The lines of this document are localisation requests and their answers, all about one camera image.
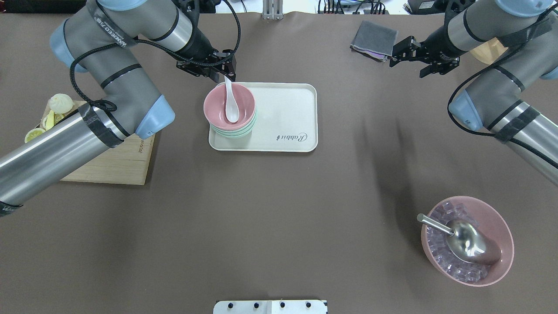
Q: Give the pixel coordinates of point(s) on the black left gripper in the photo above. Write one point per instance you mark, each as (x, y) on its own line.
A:
(199, 48)

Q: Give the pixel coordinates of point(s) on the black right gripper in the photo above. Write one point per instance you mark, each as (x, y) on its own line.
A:
(436, 44)

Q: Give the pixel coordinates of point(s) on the white ceramic spoon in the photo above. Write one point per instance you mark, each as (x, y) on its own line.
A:
(231, 107)

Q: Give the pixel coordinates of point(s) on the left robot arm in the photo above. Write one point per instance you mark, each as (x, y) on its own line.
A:
(120, 99)

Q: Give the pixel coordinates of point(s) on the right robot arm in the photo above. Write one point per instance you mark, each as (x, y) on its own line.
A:
(488, 103)

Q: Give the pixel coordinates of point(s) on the green bowl stack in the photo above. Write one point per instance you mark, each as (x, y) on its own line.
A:
(241, 132)

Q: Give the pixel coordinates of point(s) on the large pink bowl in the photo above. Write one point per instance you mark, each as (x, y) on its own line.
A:
(486, 219)

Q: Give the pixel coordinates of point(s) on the grey folded cloth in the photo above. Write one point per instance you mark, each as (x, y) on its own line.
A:
(374, 40)

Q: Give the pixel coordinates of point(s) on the wooden mug tree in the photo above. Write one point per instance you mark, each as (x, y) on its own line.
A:
(488, 52)

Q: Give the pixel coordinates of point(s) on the cream serving tray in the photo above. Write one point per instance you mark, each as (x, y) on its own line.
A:
(286, 120)

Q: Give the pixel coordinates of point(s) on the wooden cutting board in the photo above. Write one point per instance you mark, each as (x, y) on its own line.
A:
(128, 163)

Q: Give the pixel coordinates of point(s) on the white toy steamed bun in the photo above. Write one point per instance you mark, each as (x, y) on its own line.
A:
(60, 104)

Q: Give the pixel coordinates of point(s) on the upper lemon slice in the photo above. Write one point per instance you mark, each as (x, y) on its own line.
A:
(57, 119)

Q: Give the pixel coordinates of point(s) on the metal ice scoop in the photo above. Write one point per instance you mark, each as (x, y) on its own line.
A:
(465, 241)

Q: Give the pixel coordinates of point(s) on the aluminium frame post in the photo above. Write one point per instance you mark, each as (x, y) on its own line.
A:
(272, 10)

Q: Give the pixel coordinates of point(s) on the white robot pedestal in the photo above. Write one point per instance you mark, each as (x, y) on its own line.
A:
(271, 307)

